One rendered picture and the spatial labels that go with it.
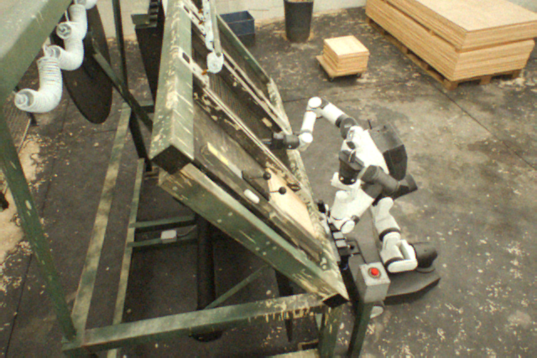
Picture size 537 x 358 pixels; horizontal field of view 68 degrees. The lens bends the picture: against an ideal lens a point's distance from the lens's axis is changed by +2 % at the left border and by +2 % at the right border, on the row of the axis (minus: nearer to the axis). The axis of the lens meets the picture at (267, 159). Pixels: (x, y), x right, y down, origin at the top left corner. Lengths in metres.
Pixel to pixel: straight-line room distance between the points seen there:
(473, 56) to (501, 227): 2.36
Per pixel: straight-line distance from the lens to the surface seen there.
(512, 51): 5.85
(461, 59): 5.40
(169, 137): 1.25
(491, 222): 3.91
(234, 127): 1.94
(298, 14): 6.34
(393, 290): 3.00
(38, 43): 1.52
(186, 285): 3.19
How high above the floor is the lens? 2.66
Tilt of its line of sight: 41 degrees down
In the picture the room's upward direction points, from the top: 2 degrees counter-clockwise
